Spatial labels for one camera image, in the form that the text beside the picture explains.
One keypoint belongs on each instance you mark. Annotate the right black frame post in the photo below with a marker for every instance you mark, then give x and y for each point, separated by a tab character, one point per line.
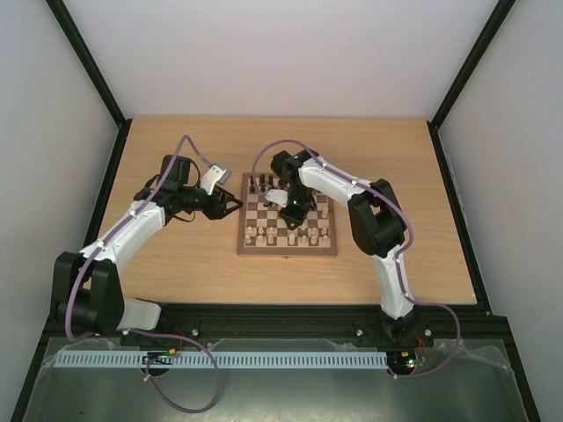
471	62

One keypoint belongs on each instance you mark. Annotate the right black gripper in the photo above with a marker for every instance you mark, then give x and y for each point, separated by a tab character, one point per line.
295	212

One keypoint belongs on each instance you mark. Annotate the grey slotted cable duct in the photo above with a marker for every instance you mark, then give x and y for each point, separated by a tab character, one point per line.
223	360

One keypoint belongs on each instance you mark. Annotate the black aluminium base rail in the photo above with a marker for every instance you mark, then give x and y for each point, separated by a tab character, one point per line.
361	325

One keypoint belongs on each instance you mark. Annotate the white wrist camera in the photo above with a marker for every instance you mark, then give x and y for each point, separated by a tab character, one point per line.
279	197
215	175

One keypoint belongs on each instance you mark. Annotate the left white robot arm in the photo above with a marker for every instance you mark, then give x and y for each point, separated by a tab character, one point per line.
87	297

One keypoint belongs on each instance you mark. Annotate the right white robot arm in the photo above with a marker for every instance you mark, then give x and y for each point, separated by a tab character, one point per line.
377	224

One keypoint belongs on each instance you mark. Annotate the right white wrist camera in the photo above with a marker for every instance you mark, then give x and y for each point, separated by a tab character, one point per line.
279	197

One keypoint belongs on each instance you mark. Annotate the black frame post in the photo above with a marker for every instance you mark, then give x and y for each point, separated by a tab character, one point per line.
76	40
471	62

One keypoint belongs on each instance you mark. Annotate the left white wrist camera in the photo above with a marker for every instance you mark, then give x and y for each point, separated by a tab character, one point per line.
215	175

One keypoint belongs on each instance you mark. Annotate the metal front tray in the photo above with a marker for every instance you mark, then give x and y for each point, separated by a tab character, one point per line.
474	384

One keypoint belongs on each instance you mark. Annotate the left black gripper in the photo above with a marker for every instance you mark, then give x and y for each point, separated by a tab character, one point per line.
216	208

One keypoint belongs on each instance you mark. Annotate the left black frame post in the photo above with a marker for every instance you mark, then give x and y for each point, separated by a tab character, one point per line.
76	40

